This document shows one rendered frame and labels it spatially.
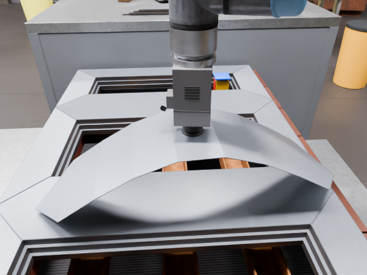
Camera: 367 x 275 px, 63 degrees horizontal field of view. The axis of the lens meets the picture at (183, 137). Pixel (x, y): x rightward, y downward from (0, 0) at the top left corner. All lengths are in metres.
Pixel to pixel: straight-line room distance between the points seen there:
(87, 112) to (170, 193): 0.47
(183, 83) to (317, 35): 1.07
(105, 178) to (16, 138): 0.68
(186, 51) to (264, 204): 0.37
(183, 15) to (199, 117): 0.16
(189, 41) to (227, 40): 0.91
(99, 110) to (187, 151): 0.56
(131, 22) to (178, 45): 0.86
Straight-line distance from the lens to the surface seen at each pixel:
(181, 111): 0.50
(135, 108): 1.01
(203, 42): 0.47
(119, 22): 1.33
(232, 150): 0.54
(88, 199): 0.56
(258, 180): 0.73
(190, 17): 0.45
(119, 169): 0.56
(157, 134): 0.58
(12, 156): 1.12
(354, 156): 2.50
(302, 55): 1.49
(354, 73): 3.52
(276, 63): 1.46
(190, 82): 0.48
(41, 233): 0.67
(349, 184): 1.10
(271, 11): 0.45
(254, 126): 0.68
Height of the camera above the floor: 1.34
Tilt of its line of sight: 34 degrees down
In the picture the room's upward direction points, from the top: straight up
